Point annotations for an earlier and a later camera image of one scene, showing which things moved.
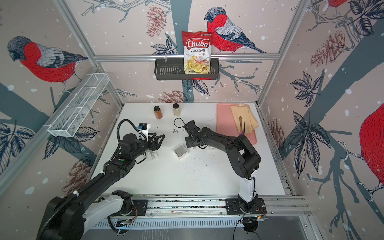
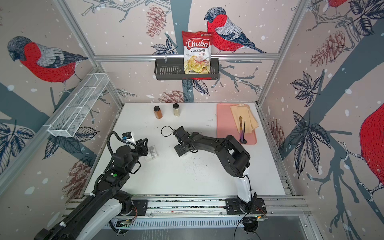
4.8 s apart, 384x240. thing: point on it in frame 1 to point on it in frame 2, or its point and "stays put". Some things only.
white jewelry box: x=151 y=155 stays put
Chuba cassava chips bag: x=197 y=51 stays put
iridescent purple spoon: x=240 y=118 stays put
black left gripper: x=157 y=145 to x=141 y=147
